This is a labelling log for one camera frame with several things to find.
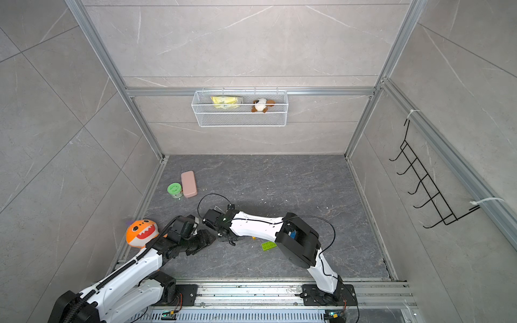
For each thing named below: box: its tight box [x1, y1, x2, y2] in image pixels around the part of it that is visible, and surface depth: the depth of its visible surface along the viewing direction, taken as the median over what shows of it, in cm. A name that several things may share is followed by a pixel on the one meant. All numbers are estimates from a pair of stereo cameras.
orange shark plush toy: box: [125, 219, 160, 248], surface depth 83 cm
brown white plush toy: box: [251, 98, 277, 114], surface depth 89 cm
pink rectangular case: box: [181, 170, 198, 198], surface depth 106 cm
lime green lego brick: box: [261, 240, 278, 251], surface depth 87 cm
